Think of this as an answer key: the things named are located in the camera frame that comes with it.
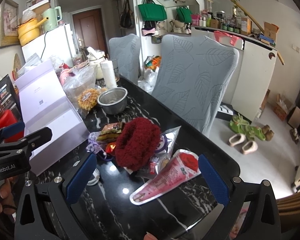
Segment green handbag middle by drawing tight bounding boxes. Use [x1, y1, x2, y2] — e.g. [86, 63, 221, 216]
[138, 0, 167, 22]

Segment small red charm packet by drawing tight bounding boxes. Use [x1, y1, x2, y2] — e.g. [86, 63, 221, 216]
[106, 142, 116, 156]

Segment snack packet red green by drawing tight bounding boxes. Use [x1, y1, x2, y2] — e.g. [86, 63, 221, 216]
[97, 122, 125, 142]

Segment green slippers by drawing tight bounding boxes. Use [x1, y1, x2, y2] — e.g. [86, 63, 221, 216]
[229, 114, 266, 141]

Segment framed picture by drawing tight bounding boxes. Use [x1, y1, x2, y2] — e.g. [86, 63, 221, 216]
[0, 0, 20, 48]

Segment green handbag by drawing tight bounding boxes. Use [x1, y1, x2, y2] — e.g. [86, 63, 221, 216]
[176, 6, 192, 23]
[138, 0, 167, 22]

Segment silver foil bag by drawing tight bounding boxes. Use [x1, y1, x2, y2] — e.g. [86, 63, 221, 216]
[154, 126, 181, 159]

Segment woven straw fan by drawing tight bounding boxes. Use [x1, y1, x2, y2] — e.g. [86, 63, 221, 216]
[12, 53, 21, 81]

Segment black printed pouch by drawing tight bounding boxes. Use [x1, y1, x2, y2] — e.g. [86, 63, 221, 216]
[0, 75, 22, 121]

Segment far grey leaf chair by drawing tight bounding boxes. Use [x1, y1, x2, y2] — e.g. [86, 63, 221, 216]
[109, 34, 141, 85]

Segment pink rose cone package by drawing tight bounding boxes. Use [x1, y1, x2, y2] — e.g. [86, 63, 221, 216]
[129, 149, 200, 205]

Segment person's left hand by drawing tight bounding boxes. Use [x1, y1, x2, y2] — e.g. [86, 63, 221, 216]
[0, 178, 15, 215]

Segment yellow cooking pot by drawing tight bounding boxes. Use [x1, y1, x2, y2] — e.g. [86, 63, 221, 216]
[18, 17, 49, 47]

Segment black hanging bag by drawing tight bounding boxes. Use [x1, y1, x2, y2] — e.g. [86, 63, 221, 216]
[120, 0, 134, 29]

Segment near grey leaf chair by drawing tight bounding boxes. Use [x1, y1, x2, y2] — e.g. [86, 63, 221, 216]
[152, 35, 239, 136]

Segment brown entrance door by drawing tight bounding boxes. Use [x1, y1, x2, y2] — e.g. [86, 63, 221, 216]
[72, 8, 108, 53]

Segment white refrigerator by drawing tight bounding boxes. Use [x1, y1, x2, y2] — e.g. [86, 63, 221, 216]
[21, 24, 77, 67]

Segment yellow waffle snack bag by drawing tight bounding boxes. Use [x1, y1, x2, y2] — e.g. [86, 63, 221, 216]
[77, 88, 100, 111]

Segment beige slipper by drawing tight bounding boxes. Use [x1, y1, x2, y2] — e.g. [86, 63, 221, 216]
[241, 140, 258, 155]
[228, 133, 246, 147]

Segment dark red fuzzy yarn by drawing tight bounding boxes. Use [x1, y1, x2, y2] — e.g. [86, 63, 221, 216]
[115, 118, 161, 171]

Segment white cabinet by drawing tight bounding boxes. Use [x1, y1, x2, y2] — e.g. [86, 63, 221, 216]
[191, 26, 277, 121]

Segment light green electric kettle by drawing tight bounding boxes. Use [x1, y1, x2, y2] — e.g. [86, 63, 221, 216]
[42, 6, 63, 33]

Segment steel bowl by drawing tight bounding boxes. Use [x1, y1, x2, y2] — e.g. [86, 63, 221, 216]
[97, 87, 128, 115]

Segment lavender gift box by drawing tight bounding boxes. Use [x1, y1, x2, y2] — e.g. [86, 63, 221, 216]
[15, 60, 89, 176]

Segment beige slipper left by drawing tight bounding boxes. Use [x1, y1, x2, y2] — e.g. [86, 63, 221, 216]
[228, 133, 246, 147]

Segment red canister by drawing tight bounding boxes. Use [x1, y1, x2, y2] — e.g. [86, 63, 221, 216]
[0, 109, 24, 143]

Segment clear plastic bag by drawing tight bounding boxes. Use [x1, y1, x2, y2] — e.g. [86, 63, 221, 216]
[63, 65, 97, 109]

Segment white paper roll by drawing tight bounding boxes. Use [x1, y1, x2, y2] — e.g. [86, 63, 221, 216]
[100, 60, 117, 89]

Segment grey leaf chair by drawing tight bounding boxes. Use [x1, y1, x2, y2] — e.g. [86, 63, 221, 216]
[109, 34, 141, 85]
[152, 35, 239, 136]

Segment green handbag right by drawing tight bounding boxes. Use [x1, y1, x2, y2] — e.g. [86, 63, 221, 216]
[176, 6, 192, 23]

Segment beige slipper right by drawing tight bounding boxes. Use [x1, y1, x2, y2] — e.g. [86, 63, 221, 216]
[241, 140, 258, 155]

